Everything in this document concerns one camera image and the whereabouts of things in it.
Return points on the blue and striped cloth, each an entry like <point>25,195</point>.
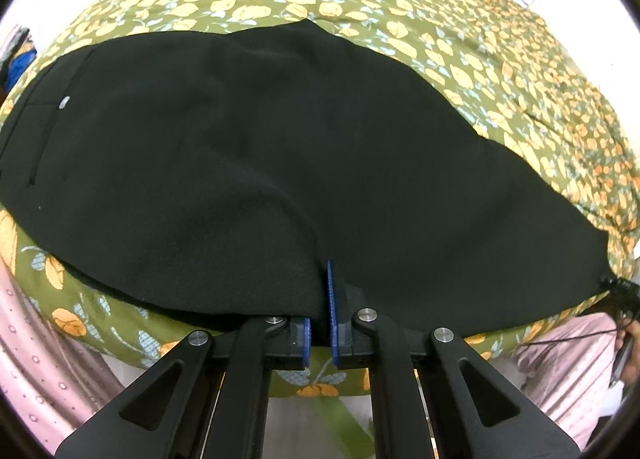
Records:
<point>19,56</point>

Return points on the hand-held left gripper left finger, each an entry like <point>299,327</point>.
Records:
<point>298,339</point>

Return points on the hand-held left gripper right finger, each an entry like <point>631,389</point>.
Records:
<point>334,319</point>

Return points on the black pants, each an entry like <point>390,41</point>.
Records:
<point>280,164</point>

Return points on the person's pink pajama leg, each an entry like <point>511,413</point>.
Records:
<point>565,369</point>

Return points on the green floral blanket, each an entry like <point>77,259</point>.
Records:
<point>450,64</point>

